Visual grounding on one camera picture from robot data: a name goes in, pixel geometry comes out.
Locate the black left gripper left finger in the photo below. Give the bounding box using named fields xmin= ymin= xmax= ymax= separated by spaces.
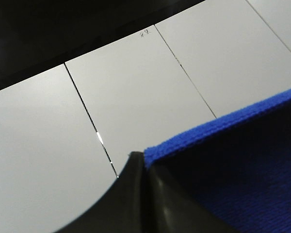
xmin=58 ymin=151 xmax=157 ymax=233

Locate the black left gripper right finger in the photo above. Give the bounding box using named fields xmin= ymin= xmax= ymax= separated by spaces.
xmin=148 ymin=165 xmax=235 ymax=233

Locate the blue microfibre towel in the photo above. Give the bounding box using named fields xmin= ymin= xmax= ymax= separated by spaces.
xmin=144 ymin=89 xmax=291 ymax=233

